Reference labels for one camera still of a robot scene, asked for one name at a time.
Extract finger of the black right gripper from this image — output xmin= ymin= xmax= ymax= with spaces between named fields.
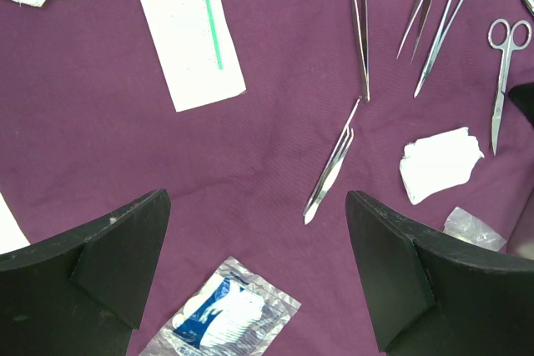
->
xmin=507 ymin=82 xmax=534 ymax=126

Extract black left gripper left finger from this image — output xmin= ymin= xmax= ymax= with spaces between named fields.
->
xmin=1 ymin=189 xmax=171 ymax=355

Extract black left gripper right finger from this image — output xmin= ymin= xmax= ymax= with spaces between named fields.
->
xmin=345 ymin=191 xmax=533 ymax=355

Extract green-white sealed packet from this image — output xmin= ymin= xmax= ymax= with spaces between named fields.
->
xmin=443 ymin=207 xmax=506 ymax=252

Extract white folded gauze pad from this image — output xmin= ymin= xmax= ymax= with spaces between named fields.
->
xmin=399 ymin=127 xmax=484 ymax=205

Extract purple cloth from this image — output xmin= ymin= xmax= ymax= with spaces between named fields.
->
xmin=1 ymin=0 xmax=533 ymax=355

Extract blue-white gauze packet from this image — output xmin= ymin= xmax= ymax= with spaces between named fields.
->
xmin=141 ymin=257 xmax=301 ymax=356

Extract long steel forceps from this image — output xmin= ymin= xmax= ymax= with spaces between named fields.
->
xmin=351 ymin=0 xmax=370 ymax=103

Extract white sterile pouch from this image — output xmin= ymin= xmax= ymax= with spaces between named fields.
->
xmin=140 ymin=0 xmax=246 ymax=112

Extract steel scalpel handle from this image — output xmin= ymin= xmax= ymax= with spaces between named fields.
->
xmin=303 ymin=98 xmax=361 ymax=225

